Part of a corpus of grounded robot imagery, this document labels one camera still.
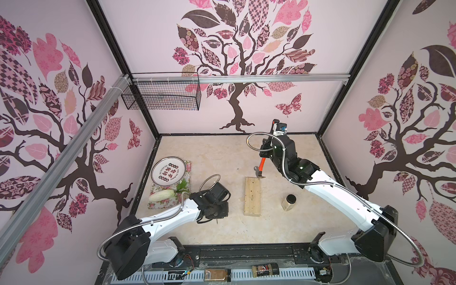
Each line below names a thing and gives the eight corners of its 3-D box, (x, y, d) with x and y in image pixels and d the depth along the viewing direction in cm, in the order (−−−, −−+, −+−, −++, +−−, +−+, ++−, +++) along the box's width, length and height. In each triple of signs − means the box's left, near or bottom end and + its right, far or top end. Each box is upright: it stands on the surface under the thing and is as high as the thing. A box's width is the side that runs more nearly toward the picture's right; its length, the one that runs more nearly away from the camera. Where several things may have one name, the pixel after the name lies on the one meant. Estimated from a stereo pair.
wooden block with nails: (243, 215, 87) (243, 212, 84) (244, 180, 100) (245, 176, 97) (259, 217, 87) (260, 214, 83) (259, 181, 100) (260, 177, 96)
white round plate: (149, 186, 98) (147, 183, 95) (158, 160, 109) (156, 157, 107) (182, 186, 98) (181, 183, 95) (187, 160, 110) (186, 157, 107)
